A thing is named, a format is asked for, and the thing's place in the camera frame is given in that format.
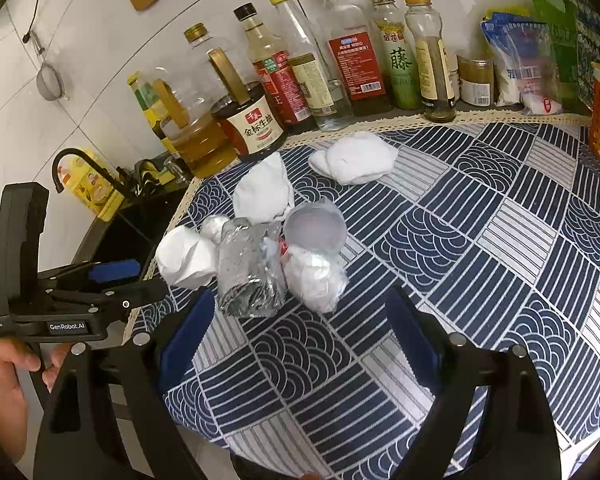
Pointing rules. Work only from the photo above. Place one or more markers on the rounded crumpled white tissue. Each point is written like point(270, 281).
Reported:
point(187, 257)

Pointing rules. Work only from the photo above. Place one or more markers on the white tissue in plastic wrap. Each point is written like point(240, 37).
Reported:
point(315, 280)

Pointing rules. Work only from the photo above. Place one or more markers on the white blue plastic bag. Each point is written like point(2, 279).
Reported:
point(522, 70)

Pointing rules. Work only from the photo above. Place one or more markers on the yellow green oil bottle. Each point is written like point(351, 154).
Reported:
point(147, 105)

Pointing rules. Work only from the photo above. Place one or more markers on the person's left hand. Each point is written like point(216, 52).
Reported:
point(5, 385)

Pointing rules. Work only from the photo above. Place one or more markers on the yellow cap clear bottle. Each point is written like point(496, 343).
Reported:
point(305, 70)

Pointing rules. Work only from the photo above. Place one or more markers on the clear bottle red label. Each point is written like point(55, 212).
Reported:
point(355, 60)

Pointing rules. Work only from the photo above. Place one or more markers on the green label oil bottle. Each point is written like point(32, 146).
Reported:
point(397, 60)

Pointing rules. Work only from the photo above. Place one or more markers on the large cooking oil bottle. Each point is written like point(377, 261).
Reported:
point(200, 135)

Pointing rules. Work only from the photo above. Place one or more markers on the soy sauce jug red label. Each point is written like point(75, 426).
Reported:
point(252, 127)

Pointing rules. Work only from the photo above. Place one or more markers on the small glass jar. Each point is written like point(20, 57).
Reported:
point(475, 82)

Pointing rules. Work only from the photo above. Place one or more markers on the large crumpled white tissue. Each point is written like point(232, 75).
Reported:
point(357, 157)

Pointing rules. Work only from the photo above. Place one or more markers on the crushed clear plastic bottle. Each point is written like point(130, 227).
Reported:
point(247, 270)

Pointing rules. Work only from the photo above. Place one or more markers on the pointed crumpled white tissue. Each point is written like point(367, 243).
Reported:
point(265, 192)

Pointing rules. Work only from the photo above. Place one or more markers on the blue white patterned tablecloth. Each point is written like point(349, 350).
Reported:
point(480, 260)

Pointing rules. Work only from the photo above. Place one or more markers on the black faucet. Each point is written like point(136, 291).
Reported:
point(62, 160)

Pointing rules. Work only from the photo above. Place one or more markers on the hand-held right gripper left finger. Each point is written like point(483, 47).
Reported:
point(192, 335)

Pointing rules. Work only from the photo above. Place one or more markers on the dark kitchen sink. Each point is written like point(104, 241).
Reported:
point(130, 230)

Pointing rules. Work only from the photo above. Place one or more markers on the small crumpled white tissue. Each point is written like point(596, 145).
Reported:
point(214, 227)

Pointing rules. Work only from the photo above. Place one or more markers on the green carton box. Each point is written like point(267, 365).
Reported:
point(562, 35)

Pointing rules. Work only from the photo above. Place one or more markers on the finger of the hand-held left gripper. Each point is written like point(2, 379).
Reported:
point(114, 270)
point(130, 297)

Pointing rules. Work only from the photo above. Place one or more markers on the yellow packet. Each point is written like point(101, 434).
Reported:
point(92, 185)

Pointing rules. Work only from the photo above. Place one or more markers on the clear plastic cup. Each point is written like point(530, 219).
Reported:
point(314, 230)

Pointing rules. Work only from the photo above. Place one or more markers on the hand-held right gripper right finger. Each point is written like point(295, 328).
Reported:
point(411, 332)

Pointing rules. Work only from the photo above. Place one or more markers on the black cap sauce bottle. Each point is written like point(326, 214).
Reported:
point(275, 75)

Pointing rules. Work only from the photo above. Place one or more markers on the yellow black utensil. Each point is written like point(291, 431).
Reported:
point(147, 175)

